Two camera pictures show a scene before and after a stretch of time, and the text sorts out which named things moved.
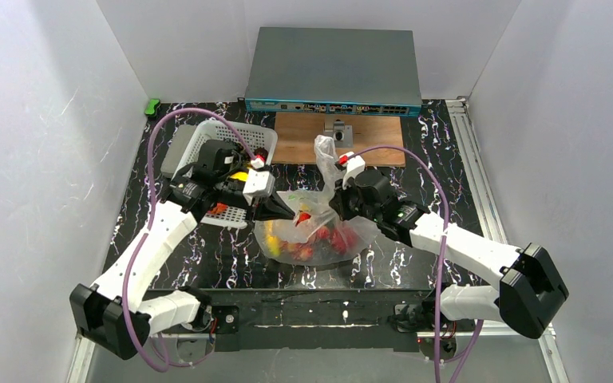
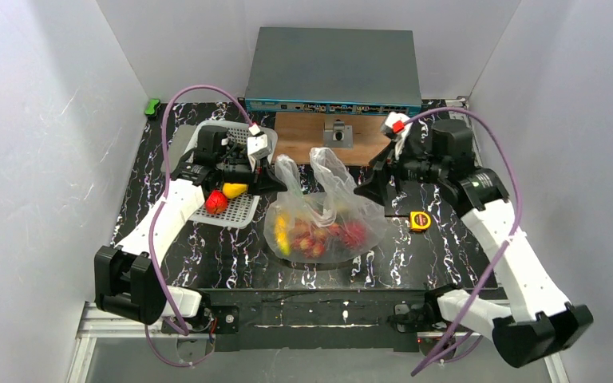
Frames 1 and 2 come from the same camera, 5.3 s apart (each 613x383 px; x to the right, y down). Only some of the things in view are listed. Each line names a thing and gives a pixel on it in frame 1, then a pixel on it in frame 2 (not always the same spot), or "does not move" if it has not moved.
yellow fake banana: x=274 y=241 → x=282 y=234
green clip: x=151 y=108 does not move
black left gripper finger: x=272 y=207 → x=267 y=181
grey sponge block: x=177 y=148 does not move
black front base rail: x=327 y=320 does not move
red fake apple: x=219 y=208 does not move
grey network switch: x=330 y=70 does not move
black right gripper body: x=343 y=203 → x=389 y=172
